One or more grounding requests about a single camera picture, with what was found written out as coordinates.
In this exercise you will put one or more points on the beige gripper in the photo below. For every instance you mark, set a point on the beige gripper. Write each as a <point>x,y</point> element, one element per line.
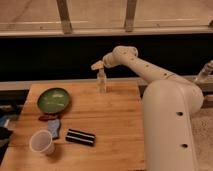
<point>97,65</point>

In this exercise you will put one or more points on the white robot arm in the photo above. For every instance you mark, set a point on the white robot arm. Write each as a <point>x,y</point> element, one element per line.
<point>167,104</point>

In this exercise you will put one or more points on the clear plastic bottle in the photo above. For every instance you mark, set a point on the clear plastic bottle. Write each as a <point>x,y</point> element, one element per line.
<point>101,77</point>

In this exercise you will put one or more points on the green bowl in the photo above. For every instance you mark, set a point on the green bowl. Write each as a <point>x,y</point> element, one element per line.
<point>53,100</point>

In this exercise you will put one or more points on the wooden table board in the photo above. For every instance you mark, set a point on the wooden table board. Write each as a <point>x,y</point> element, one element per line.
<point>114,117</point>

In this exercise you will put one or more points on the dark red small object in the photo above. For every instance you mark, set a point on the dark red small object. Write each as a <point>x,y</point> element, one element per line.
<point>47,117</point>

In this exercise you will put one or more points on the black white striped block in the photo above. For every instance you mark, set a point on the black white striped block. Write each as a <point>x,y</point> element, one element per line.
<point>80,137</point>

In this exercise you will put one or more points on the dark clutter at left edge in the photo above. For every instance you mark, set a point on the dark clutter at left edge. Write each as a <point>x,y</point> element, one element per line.
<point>7,113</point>

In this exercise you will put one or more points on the translucent plastic cup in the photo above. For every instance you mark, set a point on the translucent plastic cup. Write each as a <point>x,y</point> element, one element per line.
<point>41,142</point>

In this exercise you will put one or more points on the white object at right edge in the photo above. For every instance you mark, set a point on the white object at right edge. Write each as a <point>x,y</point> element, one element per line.
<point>205,72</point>

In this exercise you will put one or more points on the metal window frame post right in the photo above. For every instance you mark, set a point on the metal window frame post right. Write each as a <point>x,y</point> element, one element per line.
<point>130,15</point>

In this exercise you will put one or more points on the metal window frame post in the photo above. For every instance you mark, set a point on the metal window frame post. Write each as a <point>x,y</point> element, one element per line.
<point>64,16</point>
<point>130,15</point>

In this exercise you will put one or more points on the metal window frame post left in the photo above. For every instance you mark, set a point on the metal window frame post left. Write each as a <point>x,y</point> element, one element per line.
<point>64,16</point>

